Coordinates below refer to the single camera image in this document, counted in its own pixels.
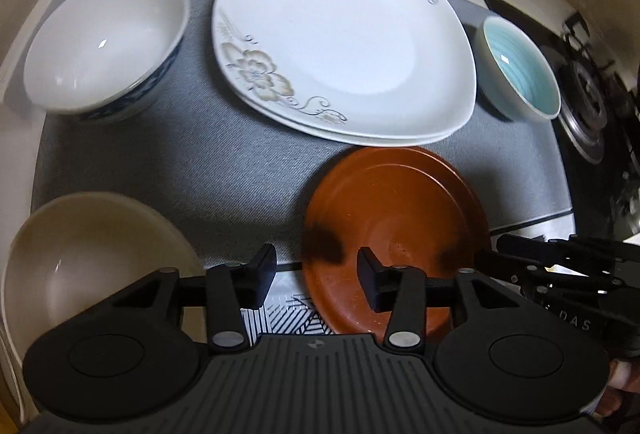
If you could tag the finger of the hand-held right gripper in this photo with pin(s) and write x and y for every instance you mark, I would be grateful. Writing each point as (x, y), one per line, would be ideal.
(560, 279)
(550, 248)

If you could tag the white floral square plate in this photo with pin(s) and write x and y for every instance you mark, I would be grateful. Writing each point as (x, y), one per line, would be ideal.
(330, 39)
(380, 140)

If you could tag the black gas stove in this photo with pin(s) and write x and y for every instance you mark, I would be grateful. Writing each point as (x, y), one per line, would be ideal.
(590, 114)

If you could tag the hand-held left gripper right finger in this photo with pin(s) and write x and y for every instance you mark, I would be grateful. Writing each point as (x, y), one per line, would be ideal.
(369, 278)

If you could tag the white bowl blue pattern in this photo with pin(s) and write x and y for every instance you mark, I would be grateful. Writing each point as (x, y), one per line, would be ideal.
(100, 49)

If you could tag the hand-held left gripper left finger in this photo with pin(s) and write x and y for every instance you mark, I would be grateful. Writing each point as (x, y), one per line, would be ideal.
(264, 275)

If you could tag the person's right hand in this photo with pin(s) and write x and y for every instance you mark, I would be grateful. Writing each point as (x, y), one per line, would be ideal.
(622, 391)

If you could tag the brown round plate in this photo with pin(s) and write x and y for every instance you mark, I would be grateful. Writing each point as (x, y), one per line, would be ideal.
(395, 209)

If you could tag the cream plain bowl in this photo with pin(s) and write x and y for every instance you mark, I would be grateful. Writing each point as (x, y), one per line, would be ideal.
(95, 264)

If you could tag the small teal glazed bowl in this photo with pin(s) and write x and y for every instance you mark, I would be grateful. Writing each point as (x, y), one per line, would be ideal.
(522, 64)

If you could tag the black white geometric mat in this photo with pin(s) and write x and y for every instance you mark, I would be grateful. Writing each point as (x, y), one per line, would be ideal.
(287, 319)

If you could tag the grey table mat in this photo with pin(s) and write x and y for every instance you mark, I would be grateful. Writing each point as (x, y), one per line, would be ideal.
(225, 184)

